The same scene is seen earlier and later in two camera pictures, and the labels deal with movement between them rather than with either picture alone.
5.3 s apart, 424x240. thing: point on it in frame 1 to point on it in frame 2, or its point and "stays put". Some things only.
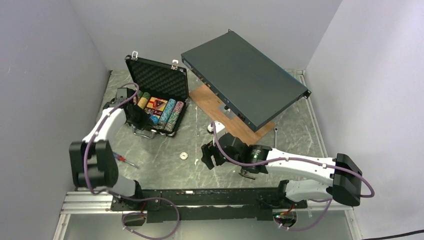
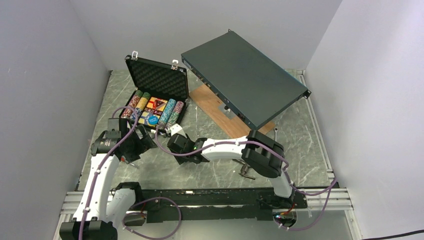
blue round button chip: x=155 y=119 stays put
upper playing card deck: x=155 y=105 stays put
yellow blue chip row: x=143 y=100 stays put
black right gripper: x=209 y=150 to x=180 y=159
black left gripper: x=145 y=123 to x=143 y=144
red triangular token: x=158 y=103 stays put
